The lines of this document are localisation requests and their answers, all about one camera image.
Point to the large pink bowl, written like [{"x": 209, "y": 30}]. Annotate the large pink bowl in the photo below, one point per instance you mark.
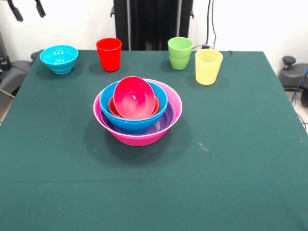
[{"x": 142, "y": 140}]

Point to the small blue bowl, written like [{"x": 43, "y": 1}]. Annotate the small blue bowl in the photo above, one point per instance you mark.
[
  {"x": 59, "y": 56},
  {"x": 61, "y": 71}
]

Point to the purple shallow bowl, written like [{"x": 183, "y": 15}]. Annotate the purple shallow bowl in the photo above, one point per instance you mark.
[{"x": 168, "y": 118}]

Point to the green cup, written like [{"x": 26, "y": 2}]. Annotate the green cup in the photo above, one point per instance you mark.
[{"x": 179, "y": 59}]

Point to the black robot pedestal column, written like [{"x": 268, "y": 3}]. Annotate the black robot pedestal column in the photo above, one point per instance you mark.
[{"x": 144, "y": 24}]

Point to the red cup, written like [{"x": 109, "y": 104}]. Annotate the red cup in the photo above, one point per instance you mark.
[{"x": 109, "y": 55}]

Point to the yellow cup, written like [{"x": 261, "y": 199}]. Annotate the yellow cup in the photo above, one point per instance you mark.
[{"x": 208, "y": 69}]

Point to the small orange bowl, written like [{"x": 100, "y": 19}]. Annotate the small orange bowl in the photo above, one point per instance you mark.
[{"x": 111, "y": 107}]

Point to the small crimson bowl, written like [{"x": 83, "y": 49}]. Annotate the small crimson bowl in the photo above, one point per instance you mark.
[{"x": 134, "y": 98}]

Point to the medium blue bowl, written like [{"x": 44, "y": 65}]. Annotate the medium blue bowl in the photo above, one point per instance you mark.
[
  {"x": 106, "y": 106},
  {"x": 134, "y": 128}
]

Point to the dark green tablecloth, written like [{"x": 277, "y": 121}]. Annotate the dark green tablecloth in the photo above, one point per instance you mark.
[{"x": 154, "y": 192}]

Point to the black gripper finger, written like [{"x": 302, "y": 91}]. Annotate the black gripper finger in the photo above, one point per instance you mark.
[
  {"x": 16, "y": 12},
  {"x": 40, "y": 8}
]

